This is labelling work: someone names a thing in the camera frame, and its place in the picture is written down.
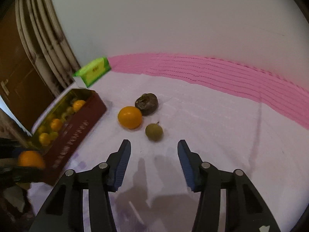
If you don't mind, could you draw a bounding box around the orange tangerine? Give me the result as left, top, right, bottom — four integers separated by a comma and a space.
50, 118, 63, 132
39, 132, 51, 146
72, 100, 86, 112
117, 106, 143, 129
17, 150, 46, 170

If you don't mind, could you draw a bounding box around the brown longan fruit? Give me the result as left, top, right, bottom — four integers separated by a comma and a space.
61, 112, 70, 123

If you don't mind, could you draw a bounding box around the gold metal toffee tin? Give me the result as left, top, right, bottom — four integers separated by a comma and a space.
30, 89, 107, 185

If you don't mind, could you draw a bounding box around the white pink table cloth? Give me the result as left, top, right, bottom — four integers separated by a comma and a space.
26, 52, 309, 232

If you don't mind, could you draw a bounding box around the brown longan in tray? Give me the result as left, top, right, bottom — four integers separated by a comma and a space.
66, 106, 75, 116

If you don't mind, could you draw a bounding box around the orange tangerine in tray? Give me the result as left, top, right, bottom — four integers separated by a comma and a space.
72, 100, 86, 112

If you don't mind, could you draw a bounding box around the green longan on cloth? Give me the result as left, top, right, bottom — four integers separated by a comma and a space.
145, 122, 163, 142

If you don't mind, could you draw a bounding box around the brown wooden door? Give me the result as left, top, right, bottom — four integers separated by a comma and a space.
0, 4, 54, 131

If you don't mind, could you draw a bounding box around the dark passion fruit on cloth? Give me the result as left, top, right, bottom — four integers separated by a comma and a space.
135, 93, 159, 116

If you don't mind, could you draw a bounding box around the green tissue pack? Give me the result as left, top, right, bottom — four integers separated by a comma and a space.
73, 57, 112, 88

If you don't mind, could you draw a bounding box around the beige patterned curtain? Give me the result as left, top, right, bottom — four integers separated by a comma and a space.
14, 0, 81, 96

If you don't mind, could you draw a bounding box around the metal door handle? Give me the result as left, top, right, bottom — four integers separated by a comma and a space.
1, 79, 9, 96

